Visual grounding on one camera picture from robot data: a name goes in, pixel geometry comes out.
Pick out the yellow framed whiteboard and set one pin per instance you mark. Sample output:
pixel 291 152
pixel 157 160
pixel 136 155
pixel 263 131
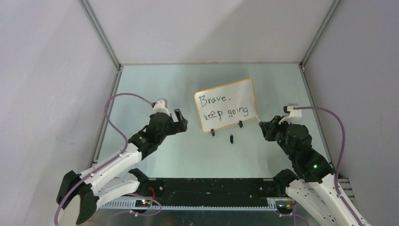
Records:
pixel 226 105

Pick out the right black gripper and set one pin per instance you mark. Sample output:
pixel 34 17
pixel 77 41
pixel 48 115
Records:
pixel 268 127

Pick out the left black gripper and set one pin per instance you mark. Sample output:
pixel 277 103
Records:
pixel 181 125

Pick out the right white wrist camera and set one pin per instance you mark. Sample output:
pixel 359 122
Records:
pixel 292 113

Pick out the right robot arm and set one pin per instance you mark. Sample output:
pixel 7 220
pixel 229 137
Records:
pixel 312 181

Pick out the white perforated cable tray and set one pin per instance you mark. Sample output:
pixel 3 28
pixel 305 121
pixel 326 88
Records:
pixel 132 204

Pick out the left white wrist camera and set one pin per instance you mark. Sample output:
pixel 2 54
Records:
pixel 160 106

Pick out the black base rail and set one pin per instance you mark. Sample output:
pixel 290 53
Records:
pixel 215 192

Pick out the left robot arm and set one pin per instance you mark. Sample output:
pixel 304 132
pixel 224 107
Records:
pixel 82 194

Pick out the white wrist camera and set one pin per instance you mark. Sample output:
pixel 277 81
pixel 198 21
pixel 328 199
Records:
pixel 292 113
pixel 160 106

